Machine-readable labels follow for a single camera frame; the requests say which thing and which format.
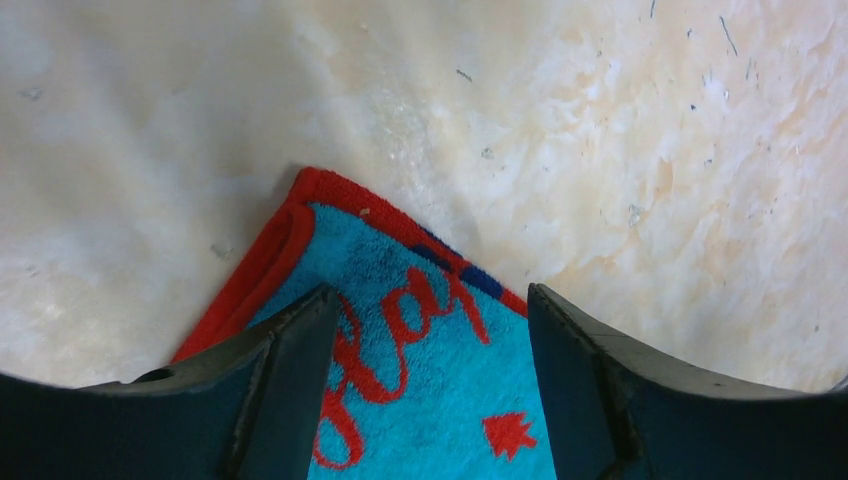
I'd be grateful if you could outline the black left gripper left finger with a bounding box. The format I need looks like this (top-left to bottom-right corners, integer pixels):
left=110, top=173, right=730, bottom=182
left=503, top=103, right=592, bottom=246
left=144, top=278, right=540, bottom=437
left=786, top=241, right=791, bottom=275
left=1, top=285, right=340, bottom=479

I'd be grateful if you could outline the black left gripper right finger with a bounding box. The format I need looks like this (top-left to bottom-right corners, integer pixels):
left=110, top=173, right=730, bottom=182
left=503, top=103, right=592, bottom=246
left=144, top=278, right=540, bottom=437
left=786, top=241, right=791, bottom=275
left=528, top=284, right=847, bottom=479

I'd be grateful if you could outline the red blue patterned towel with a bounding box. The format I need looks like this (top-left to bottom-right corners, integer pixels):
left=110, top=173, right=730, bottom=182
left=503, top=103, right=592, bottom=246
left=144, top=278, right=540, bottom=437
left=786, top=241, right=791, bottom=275
left=176, top=167, right=555, bottom=479

